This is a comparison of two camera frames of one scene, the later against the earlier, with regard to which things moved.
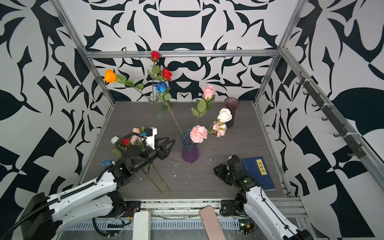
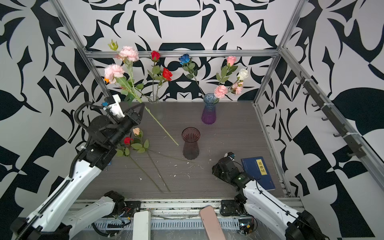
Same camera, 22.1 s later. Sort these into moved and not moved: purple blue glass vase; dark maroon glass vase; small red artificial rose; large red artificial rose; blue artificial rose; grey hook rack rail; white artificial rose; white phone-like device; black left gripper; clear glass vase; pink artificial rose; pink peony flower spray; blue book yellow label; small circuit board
Moved: black left gripper; blue artificial rose; dark maroon glass vase; pink artificial rose; purple blue glass vase; white artificial rose; pink peony flower spray
Not moved: white phone-like device; blue book yellow label; small red artificial rose; small circuit board; large red artificial rose; grey hook rack rail; clear glass vase
